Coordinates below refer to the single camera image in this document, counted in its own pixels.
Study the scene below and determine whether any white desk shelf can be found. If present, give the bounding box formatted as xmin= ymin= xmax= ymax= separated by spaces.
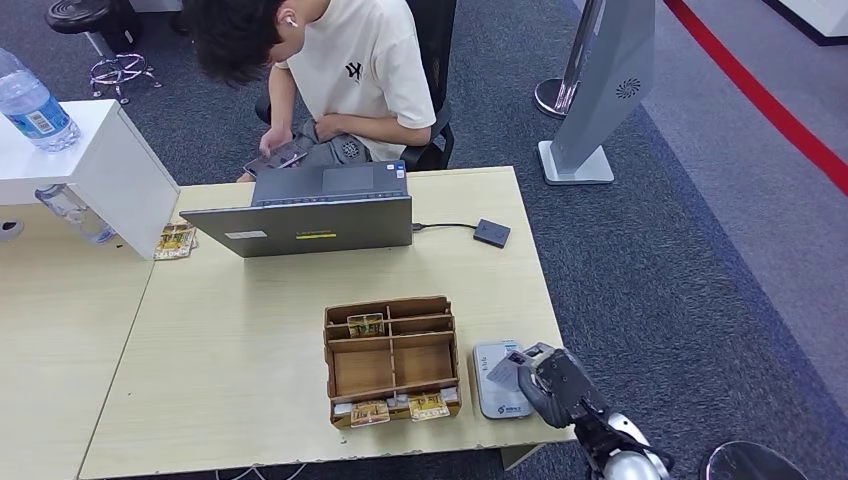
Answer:
xmin=0 ymin=99 xmax=181 ymax=261

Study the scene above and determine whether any white ID card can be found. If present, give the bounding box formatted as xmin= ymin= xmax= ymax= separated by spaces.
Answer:
xmin=486 ymin=351 xmax=531 ymax=392

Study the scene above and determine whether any person's right hand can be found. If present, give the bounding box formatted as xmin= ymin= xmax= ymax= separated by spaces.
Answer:
xmin=258 ymin=125 xmax=296 ymax=160

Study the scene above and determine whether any gold key card pile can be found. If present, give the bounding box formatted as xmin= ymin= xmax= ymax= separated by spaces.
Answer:
xmin=153 ymin=222 xmax=199 ymax=262

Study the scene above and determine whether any small dark USB hub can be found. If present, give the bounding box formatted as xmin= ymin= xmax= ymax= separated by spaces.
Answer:
xmin=472 ymin=218 xmax=512 ymax=250

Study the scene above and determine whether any clear plastic water bottle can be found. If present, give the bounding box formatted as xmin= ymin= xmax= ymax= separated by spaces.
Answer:
xmin=0 ymin=47 xmax=82 ymax=153
xmin=34 ymin=184 xmax=117 ymax=246

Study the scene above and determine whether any grey kiosk stand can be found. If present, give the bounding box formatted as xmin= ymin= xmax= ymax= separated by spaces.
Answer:
xmin=537 ymin=0 xmax=657 ymax=187

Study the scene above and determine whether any chrome stanchion post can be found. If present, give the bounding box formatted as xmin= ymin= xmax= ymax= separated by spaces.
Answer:
xmin=533 ymin=0 xmax=605 ymax=121

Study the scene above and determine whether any brown wooden card organizer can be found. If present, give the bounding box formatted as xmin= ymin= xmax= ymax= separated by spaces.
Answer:
xmin=323 ymin=296 xmax=463 ymax=431

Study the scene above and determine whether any gold printed room key card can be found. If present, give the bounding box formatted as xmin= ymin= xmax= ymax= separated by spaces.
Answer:
xmin=407 ymin=392 xmax=452 ymax=422
xmin=346 ymin=313 xmax=386 ymax=339
xmin=349 ymin=400 xmax=392 ymax=429

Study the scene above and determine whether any white counter with dark plinth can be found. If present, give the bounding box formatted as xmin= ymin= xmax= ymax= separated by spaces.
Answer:
xmin=761 ymin=0 xmax=848 ymax=48

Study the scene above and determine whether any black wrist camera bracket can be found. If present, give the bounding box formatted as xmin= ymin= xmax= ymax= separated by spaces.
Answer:
xmin=533 ymin=349 xmax=611 ymax=425

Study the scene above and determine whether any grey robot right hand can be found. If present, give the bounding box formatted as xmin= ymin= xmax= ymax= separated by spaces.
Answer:
xmin=516 ymin=365 xmax=574 ymax=431

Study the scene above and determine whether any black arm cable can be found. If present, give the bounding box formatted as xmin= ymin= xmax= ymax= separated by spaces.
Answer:
xmin=574 ymin=413 xmax=676 ymax=478

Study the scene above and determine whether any white card reader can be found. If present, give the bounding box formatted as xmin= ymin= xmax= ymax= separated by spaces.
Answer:
xmin=472 ymin=340 xmax=537 ymax=421

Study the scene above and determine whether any black round base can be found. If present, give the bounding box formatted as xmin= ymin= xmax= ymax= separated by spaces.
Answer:
xmin=700 ymin=440 xmax=811 ymax=480

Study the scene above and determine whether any black seat chrome stool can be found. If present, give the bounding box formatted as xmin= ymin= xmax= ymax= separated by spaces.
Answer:
xmin=44 ymin=0 xmax=163 ymax=106

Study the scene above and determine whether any grey Lenovo laptop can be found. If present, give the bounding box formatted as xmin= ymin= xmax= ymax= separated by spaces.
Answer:
xmin=179 ymin=160 xmax=415 ymax=259

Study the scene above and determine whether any person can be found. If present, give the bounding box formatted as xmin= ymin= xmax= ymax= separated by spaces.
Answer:
xmin=182 ymin=0 xmax=439 ymax=183

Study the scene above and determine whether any person's left hand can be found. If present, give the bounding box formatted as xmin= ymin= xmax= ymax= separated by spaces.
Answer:
xmin=313 ymin=113 xmax=346 ymax=144

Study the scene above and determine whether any black smartphone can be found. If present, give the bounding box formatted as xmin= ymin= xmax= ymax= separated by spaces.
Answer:
xmin=243 ymin=141 xmax=309 ymax=179

